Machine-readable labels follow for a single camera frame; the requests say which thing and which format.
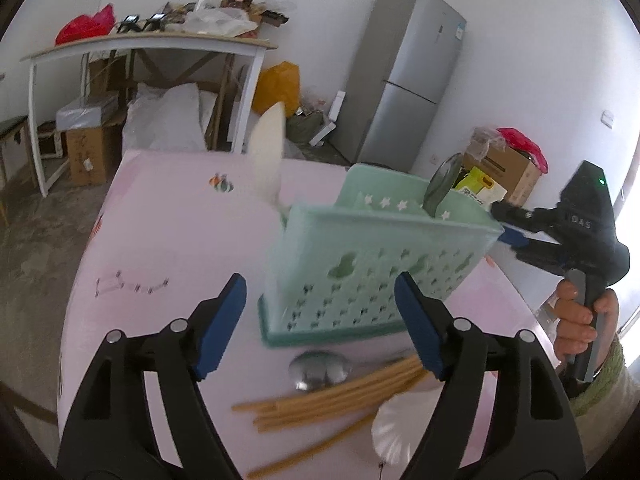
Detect plastic wrapped grey box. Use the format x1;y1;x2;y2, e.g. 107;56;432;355
56;96;121;131

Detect person's right hand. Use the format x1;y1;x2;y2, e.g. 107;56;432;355
552;279;621;363

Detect clear plastic bag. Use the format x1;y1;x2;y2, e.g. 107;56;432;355
182;7;258;38

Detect silver refrigerator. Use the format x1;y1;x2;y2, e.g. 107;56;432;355
332;0;468;173

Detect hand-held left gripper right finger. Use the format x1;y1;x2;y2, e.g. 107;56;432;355
393;271;587;480

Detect bundle of wooden chopsticks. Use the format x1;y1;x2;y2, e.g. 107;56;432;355
231;355;431;480

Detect white desk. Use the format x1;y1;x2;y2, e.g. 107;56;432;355
20;30;278;198

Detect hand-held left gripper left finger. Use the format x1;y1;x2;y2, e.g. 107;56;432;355
56;273;248;480

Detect wooden chair black seat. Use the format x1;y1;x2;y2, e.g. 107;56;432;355
0;116;38;226

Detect black metal-edged case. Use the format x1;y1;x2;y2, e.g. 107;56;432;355
37;121;68;161

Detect person's right forearm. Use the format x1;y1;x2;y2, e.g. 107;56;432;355
565;337;636;466

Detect yellow and white bag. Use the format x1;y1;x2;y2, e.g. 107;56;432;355
452;166;508;211

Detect white sack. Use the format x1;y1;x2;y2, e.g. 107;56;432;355
122;82;208;153

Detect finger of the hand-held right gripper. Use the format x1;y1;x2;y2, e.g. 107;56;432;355
499;226;570;276
491;201;565;233

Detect green plastic utensil holder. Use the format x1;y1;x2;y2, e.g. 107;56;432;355
257;162;505;348

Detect orange plastic bag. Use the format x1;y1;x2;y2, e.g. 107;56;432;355
251;61;301;116

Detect dark green bag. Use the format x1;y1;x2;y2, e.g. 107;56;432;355
285;110;326;143

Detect pink printed tablecloth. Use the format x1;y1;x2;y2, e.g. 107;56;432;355
57;149;556;480

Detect cardboard box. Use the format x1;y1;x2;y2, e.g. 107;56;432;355
462;142;543;206
66;125;123;187
87;57;126;106

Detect red plastic bag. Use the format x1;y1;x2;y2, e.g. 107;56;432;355
55;4;116;46
495;127;548;173

